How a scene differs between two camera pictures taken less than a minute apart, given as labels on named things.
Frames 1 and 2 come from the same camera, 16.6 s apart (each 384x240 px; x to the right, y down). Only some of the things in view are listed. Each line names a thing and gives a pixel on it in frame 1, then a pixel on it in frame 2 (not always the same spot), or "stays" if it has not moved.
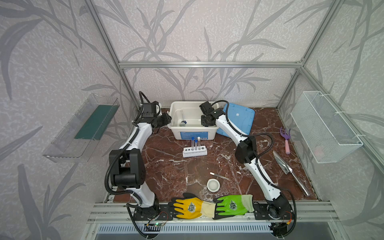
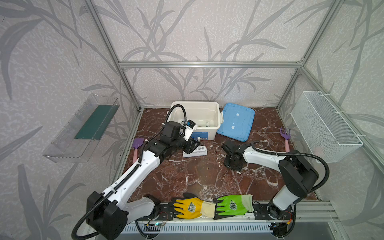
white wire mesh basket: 327,135 stays
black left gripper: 163,120 → 191,145
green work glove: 232,205 stays
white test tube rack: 188,152 stays
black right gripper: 204,120 → 227,146
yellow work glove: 189,206 stays
